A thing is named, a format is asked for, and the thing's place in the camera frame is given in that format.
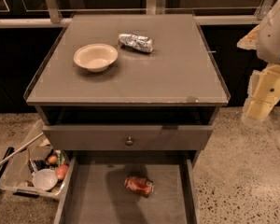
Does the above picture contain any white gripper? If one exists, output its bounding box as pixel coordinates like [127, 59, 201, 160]
[237, 0, 280, 124]

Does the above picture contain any red coke can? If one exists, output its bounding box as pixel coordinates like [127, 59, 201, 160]
[124, 175, 154, 198]

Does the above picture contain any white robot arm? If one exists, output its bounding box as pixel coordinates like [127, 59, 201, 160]
[237, 0, 280, 125]

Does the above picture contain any grey drawer cabinet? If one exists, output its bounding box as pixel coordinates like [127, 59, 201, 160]
[22, 13, 231, 224]

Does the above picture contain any round metal drawer knob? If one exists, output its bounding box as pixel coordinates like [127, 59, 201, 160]
[126, 136, 133, 146]

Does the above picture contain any grey open middle drawer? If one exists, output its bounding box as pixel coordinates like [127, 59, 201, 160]
[53, 153, 202, 224]

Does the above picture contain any grey top drawer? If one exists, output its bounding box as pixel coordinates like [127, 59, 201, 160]
[43, 125, 213, 151]

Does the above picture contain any crumpled silver foil bag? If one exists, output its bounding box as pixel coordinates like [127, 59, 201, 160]
[119, 33, 154, 53]

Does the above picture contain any beige paper bowl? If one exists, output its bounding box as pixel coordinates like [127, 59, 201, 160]
[73, 44, 118, 73]

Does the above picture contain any red apple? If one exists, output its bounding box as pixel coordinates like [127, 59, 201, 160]
[55, 164, 68, 180]

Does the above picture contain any orange fruit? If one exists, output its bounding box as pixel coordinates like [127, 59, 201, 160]
[48, 155, 58, 165]

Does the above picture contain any white plastic bowl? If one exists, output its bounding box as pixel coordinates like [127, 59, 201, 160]
[33, 169, 58, 191]

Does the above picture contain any black snack packet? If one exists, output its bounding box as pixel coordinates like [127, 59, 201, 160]
[28, 160, 48, 175]

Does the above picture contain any clear plastic storage bin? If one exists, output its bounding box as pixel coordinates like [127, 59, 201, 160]
[0, 119, 69, 200]

